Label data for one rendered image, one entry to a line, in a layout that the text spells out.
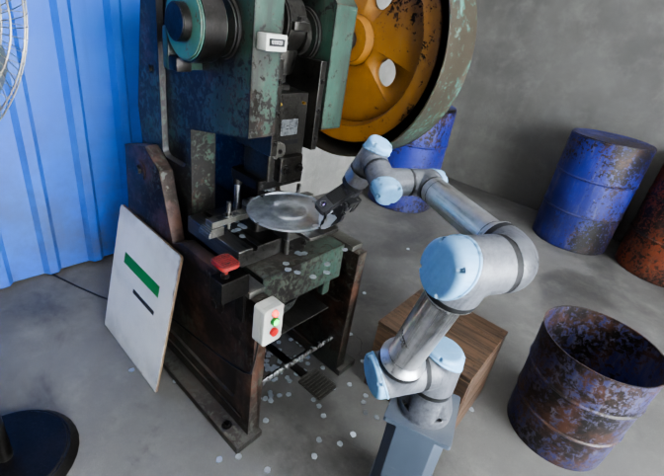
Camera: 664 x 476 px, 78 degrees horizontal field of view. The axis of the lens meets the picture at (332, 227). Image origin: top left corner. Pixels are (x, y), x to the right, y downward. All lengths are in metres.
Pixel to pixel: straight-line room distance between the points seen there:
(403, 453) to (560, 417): 0.71
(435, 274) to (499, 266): 0.11
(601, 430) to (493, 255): 1.18
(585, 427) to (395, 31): 1.53
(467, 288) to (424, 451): 0.66
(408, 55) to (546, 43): 2.98
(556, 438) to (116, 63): 2.46
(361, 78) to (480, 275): 1.03
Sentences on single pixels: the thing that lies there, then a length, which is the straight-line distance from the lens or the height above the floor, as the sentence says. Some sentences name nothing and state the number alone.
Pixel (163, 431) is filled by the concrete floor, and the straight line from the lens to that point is 1.75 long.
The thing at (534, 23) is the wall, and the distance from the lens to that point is 4.44.
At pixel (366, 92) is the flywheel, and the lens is 1.59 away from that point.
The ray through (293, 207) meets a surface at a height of 0.79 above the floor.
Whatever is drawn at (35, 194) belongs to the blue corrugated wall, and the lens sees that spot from 2.36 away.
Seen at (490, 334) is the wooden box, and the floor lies 0.35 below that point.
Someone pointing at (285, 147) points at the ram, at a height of 1.00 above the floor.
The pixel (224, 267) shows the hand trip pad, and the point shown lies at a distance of 1.14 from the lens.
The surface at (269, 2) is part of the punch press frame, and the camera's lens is 1.17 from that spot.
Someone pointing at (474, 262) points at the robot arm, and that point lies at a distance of 0.75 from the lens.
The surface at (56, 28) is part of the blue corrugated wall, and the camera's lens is 2.24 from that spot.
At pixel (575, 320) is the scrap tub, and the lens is 2.04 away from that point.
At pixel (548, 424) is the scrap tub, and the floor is 0.17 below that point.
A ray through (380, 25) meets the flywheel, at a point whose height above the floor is 1.39.
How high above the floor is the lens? 1.39
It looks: 27 degrees down
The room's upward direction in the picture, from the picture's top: 9 degrees clockwise
